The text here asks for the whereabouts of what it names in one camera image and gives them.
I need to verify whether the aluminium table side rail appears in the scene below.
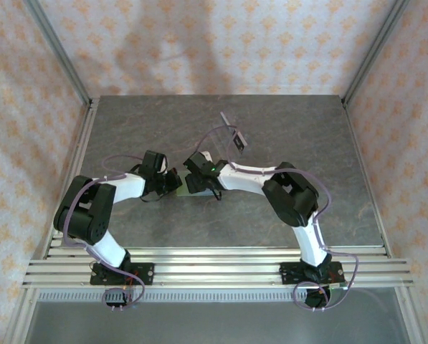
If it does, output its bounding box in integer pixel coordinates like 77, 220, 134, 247
41, 96, 100, 259
341, 98, 394, 259

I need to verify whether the aluminium corner post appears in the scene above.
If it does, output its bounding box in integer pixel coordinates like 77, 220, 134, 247
342, 0, 412, 107
22, 0, 94, 106

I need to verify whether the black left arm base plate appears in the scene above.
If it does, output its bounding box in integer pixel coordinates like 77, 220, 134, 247
90, 262, 155, 287

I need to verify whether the grey metal lower panel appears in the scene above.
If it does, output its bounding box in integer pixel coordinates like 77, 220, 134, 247
9, 300, 421, 344

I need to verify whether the aluminium mounting rail frame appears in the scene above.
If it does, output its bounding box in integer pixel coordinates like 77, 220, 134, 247
22, 246, 414, 289

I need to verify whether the green leather card holder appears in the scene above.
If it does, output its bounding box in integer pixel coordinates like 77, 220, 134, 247
175, 171, 217, 199

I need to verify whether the small green circuit board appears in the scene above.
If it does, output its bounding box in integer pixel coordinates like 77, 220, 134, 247
328, 282, 350, 300

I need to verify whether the slotted grey cable duct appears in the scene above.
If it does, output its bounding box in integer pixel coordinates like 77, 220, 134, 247
34, 289, 403, 302

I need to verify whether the blue credit card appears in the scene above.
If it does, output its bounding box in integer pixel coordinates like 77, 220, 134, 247
230, 130, 249, 154

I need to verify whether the thin black left camera cable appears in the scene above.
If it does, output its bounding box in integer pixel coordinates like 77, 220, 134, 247
141, 191, 164, 204

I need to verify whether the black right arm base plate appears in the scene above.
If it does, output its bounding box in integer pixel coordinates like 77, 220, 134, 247
278, 261, 345, 286

